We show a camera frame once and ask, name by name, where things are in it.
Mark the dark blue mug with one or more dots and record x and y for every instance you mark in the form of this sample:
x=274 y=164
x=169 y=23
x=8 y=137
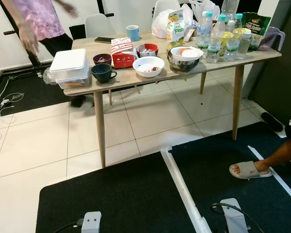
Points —
x=101 y=74

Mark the black oval door stopper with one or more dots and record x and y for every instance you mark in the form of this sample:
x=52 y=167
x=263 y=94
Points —
x=272 y=122

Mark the person in black shorts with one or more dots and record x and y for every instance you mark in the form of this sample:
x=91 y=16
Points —
x=281 y=155

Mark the grey steel pillar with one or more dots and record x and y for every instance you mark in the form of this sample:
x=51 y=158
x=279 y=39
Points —
x=276 y=73

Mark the white floor tape line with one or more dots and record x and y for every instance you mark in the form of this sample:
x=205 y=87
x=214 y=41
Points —
x=276 y=177

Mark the lavender plastic pitcher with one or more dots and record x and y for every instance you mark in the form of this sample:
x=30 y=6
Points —
x=276 y=35

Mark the small white capped bottle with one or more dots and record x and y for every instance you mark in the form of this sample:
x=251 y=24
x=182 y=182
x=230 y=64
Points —
x=245 y=46

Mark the dark blue floor mat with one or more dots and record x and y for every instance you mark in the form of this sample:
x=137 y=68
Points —
x=218 y=165
x=111 y=199

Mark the teal capped water bottle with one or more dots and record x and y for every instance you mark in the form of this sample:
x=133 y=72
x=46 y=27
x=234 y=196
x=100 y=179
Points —
x=234 y=46
x=215 y=46
x=205 y=34

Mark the steel mixing bowl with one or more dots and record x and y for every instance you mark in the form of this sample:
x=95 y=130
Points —
x=182 y=65

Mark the shallow white bowl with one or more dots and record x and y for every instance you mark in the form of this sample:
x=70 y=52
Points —
x=177 y=53

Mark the white floor threshold strip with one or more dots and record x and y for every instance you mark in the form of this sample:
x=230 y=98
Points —
x=182 y=189

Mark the white plastic bag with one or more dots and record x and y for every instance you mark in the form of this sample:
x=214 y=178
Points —
x=159 y=24
x=203 y=7

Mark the white green drink carton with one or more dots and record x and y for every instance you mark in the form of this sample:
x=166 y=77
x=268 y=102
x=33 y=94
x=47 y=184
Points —
x=175 y=31

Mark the white bowl with dark snacks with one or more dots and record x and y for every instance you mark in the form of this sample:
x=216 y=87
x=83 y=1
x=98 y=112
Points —
x=148 y=73

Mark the red bowl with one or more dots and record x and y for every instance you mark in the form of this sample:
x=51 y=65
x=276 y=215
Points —
x=148 y=53

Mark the light wooden table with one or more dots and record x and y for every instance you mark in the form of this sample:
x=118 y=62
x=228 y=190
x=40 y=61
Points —
x=126 y=76

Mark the light blue mug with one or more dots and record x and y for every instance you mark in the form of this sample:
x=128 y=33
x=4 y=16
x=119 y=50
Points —
x=133 y=34

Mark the red and white snack box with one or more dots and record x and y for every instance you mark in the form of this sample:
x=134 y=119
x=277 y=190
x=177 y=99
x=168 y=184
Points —
x=122 y=60

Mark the small purple bowl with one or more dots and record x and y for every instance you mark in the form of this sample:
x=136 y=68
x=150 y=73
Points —
x=102 y=60

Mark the black smartphone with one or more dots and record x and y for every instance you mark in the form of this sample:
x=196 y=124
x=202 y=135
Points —
x=104 y=40

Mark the clear container with white lid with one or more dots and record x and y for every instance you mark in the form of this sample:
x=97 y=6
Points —
x=68 y=60

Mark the black metal stand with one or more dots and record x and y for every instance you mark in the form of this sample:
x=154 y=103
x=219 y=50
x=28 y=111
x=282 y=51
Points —
x=34 y=58

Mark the black foam floor mat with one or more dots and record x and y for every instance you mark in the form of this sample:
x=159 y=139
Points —
x=24 y=94

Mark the person in pink shirt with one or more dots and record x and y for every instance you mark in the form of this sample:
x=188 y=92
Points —
x=39 y=17

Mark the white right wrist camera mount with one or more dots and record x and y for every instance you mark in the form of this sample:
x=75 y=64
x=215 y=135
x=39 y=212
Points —
x=235 y=218

